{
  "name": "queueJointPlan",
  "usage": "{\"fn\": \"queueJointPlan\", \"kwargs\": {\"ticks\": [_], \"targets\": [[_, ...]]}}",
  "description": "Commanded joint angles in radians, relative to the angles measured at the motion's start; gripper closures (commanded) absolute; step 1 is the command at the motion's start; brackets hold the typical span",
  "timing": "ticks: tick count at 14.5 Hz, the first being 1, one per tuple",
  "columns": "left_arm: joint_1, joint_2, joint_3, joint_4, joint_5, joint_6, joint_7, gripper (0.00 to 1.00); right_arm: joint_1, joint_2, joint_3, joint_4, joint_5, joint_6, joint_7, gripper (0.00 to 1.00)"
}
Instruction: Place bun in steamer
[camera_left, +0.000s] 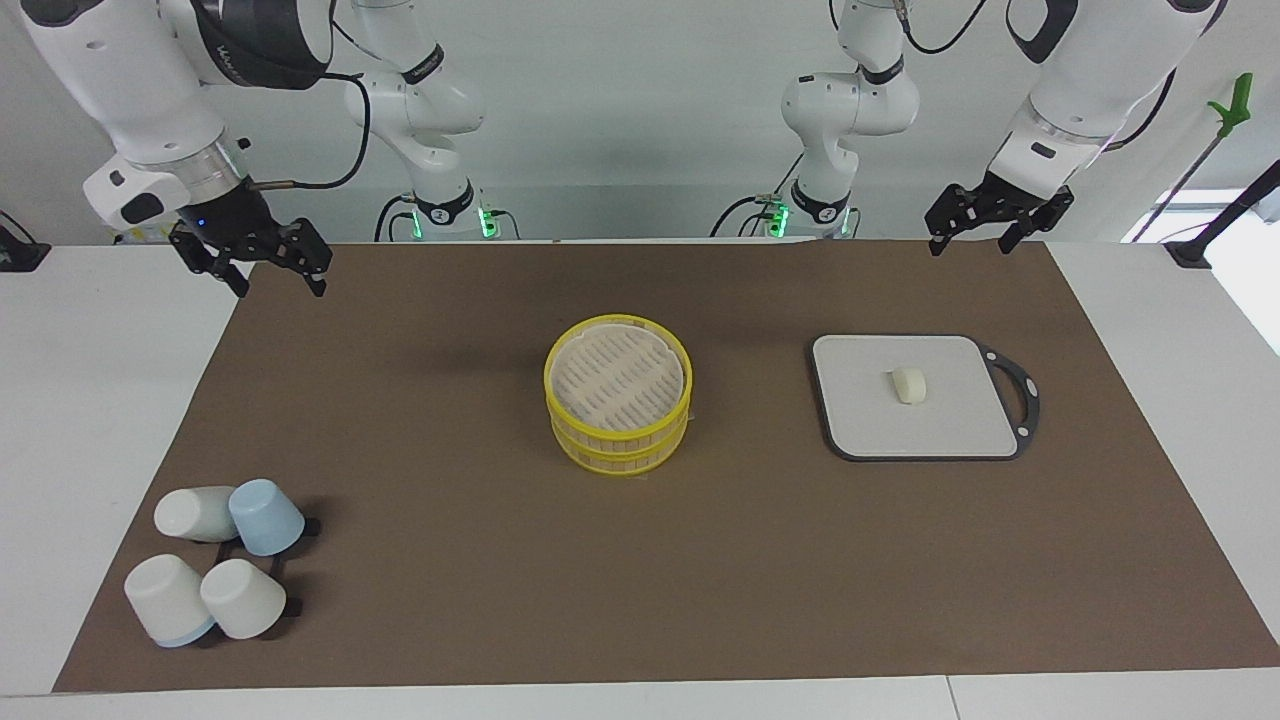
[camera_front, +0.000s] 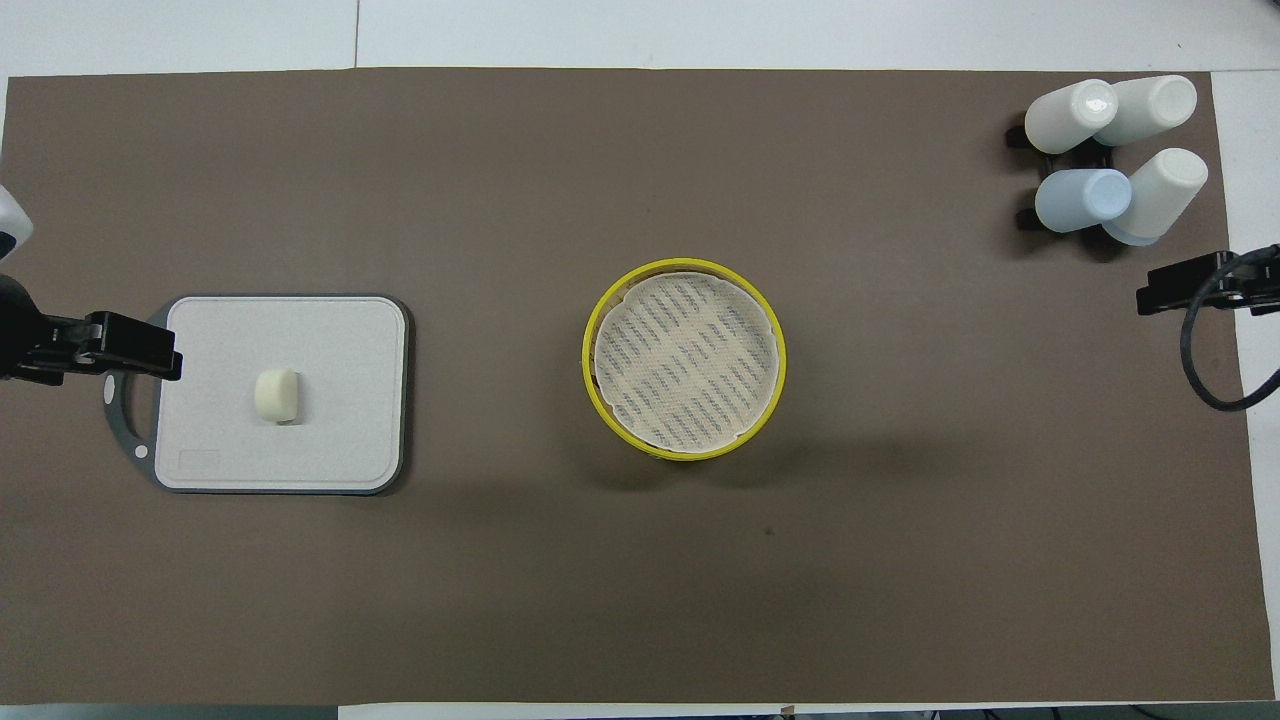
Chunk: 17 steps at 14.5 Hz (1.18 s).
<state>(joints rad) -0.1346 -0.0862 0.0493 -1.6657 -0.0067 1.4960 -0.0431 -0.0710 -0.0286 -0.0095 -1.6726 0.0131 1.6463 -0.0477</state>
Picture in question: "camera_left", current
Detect white cup blue rim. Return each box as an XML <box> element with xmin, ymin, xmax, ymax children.
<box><xmin>124</xmin><ymin>554</ymin><xmax>218</xmax><ymax>649</ymax></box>

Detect white ceramic cup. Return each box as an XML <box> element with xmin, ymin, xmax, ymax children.
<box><xmin>153</xmin><ymin>486</ymin><xmax>241</xmax><ymax>544</ymax></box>
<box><xmin>200</xmin><ymin>558</ymin><xmax>289</xmax><ymax>641</ymax></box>

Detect yellow bamboo steamer tier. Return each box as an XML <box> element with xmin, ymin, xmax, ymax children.
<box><xmin>544</xmin><ymin>315</ymin><xmax>694</xmax><ymax>435</ymax></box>
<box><xmin>550</xmin><ymin>400</ymin><xmax>691</xmax><ymax>478</ymax></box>

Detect brown table mat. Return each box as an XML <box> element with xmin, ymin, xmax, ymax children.
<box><xmin>52</xmin><ymin>240</ymin><xmax>1280</xmax><ymax>693</ymax></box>

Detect light blue ceramic cup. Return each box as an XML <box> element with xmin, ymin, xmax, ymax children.
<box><xmin>228</xmin><ymin>479</ymin><xmax>306</xmax><ymax>557</ymax></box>

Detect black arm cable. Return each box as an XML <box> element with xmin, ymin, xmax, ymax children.
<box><xmin>248</xmin><ymin>20</ymin><xmax>373</xmax><ymax>191</ymax></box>
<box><xmin>895</xmin><ymin>0</ymin><xmax>1177</xmax><ymax>153</ymax></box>

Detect black cup rack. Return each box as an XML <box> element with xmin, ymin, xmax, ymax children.
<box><xmin>195</xmin><ymin>515</ymin><xmax>322</xmax><ymax>648</ymax></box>

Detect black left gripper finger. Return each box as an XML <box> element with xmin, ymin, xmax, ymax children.
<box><xmin>924</xmin><ymin>184</ymin><xmax>987</xmax><ymax>258</ymax></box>
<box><xmin>997</xmin><ymin>189</ymin><xmax>1077</xmax><ymax>254</ymax></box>

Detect black camera stand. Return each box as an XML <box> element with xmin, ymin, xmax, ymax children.
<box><xmin>1164</xmin><ymin>158</ymin><xmax>1280</xmax><ymax>270</ymax></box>

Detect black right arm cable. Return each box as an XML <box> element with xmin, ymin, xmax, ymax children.
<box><xmin>248</xmin><ymin>20</ymin><xmax>373</xmax><ymax>191</ymax></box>

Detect green clip grey rod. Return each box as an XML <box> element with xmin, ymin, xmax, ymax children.
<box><xmin>1130</xmin><ymin>72</ymin><xmax>1255</xmax><ymax>242</ymax></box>

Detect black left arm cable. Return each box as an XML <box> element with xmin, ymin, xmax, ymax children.
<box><xmin>895</xmin><ymin>0</ymin><xmax>1177</xmax><ymax>153</ymax></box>

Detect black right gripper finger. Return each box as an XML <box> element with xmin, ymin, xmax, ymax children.
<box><xmin>168</xmin><ymin>228</ymin><xmax>252</xmax><ymax>300</ymax></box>
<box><xmin>270</xmin><ymin>219</ymin><xmax>334</xmax><ymax>299</ymax></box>

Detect black table clamp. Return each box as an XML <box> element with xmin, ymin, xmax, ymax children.
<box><xmin>0</xmin><ymin>210</ymin><xmax>52</xmax><ymax>273</ymax></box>

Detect grey cutting board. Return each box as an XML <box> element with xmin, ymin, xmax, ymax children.
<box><xmin>810</xmin><ymin>334</ymin><xmax>1042</xmax><ymax>463</ymax></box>

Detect black base cable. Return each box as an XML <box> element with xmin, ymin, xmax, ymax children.
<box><xmin>374</xmin><ymin>193</ymin><xmax>522</xmax><ymax>243</ymax></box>
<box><xmin>709</xmin><ymin>150</ymin><xmax>807</xmax><ymax>239</ymax></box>

